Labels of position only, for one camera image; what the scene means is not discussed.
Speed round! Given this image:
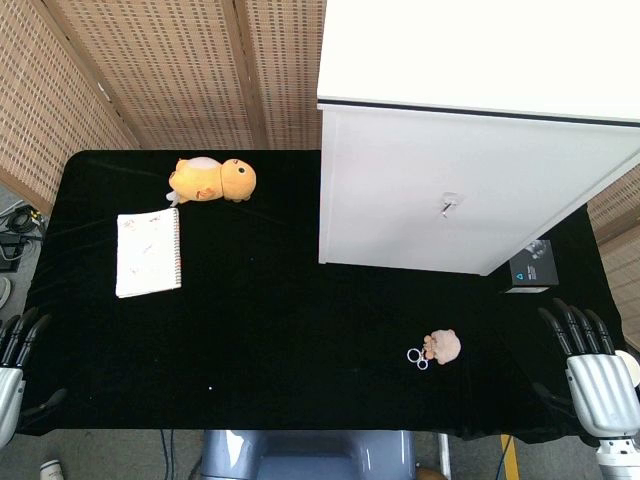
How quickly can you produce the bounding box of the black velvet tablecloth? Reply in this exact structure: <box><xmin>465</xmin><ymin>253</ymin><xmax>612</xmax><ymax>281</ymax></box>
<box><xmin>13</xmin><ymin>149</ymin><xmax>629</xmax><ymax>445</ymax></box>

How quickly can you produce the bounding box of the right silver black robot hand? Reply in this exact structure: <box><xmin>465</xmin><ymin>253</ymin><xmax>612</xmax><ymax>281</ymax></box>
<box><xmin>531</xmin><ymin>296</ymin><xmax>635</xmax><ymax>447</ymax></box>

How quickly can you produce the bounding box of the white paper cup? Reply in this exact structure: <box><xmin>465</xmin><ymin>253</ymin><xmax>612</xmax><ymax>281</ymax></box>
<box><xmin>613</xmin><ymin>349</ymin><xmax>640</xmax><ymax>389</ymax></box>

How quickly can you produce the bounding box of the blue cable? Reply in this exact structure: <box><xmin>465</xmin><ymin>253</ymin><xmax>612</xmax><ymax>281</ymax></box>
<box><xmin>158</xmin><ymin>428</ymin><xmax>176</xmax><ymax>480</ymax></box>

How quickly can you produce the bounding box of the white spiral notebook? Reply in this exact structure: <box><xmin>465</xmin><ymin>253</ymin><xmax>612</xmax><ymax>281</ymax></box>
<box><xmin>115</xmin><ymin>207</ymin><xmax>183</xmax><ymax>300</ymax></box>

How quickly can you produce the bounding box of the pink keychain toy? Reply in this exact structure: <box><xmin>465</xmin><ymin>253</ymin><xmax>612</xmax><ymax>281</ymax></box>
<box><xmin>406</xmin><ymin>328</ymin><xmax>462</xmax><ymax>371</ymax></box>

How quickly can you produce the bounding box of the orange plush duck toy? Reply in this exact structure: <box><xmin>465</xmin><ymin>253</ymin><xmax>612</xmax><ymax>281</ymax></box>
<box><xmin>165</xmin><ymin>156</ymin><xmax>258</xmax><ymax>208</ymax></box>

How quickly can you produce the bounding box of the small black product box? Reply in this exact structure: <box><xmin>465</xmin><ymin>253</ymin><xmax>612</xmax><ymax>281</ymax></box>
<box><xmin>502</xmin><ymin>238</ymin><xmax>559</xmax><ymax>295</ymax></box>

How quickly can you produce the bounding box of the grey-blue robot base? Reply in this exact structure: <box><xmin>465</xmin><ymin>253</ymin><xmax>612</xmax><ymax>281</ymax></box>
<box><xmin>198</xmin><ymin>428</ymin><xmax>418</xmax><ymax>480</ymax></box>

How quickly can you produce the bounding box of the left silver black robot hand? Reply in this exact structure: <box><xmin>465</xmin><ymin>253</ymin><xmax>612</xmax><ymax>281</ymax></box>
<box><xmin>0</xmin><ymin>306</ymin><xmax>69</xmax><ymax>449</ymax></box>

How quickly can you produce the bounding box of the metal table leg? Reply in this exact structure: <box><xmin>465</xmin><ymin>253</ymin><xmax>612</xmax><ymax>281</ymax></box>
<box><xmin>437</xmin><ymin>432</ymin><xmax>453</xmax><ymax>480</ymax></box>

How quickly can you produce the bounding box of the white cabinet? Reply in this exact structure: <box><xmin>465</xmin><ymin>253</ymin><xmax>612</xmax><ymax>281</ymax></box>
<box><xmin>316</xmin><ymin>0</ymin><xmax>640</xmax><ymax>277</ymax></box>

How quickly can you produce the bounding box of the woven bamboo folding screen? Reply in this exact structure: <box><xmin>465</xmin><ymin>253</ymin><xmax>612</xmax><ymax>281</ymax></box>
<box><xmin>0</xmin><ymin>0</ymin><xmax>327</xmax><ymax>217</ymax></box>
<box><xmin>586</xmin><ymin>162</ymin><xmax>640</xmax><ymax>352</ymax></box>

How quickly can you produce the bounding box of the black cable bundle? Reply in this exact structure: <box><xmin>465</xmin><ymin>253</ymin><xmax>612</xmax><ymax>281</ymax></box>
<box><xmin>0</xmin><ymin>198</ymin><xmax>49</xmax><ymax>274</ymax></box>

